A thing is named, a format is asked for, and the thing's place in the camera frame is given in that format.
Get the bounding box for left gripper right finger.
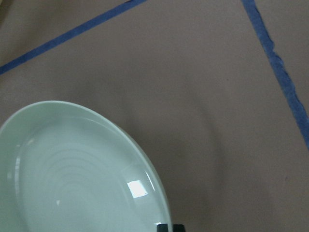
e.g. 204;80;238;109
173;224;185;232

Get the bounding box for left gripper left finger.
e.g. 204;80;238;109
156;224;169;232

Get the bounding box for pale green plate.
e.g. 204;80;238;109
0;101;173;232

